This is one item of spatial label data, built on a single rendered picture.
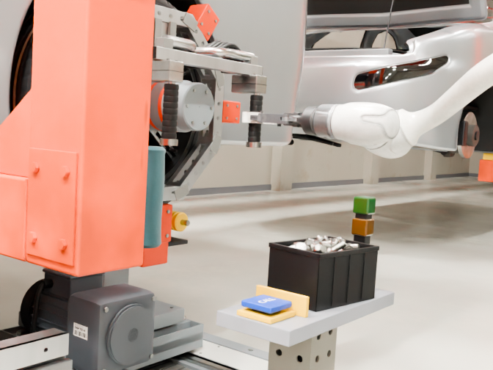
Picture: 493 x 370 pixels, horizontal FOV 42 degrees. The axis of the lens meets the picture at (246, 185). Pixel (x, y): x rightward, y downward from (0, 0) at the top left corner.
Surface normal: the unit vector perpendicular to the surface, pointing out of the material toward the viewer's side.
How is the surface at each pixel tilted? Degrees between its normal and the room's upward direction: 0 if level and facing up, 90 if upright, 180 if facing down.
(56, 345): 90
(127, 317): 90
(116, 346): 90
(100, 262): 90
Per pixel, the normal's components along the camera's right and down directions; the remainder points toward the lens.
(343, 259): 0.69, 0.11
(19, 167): -0.61, 0.03
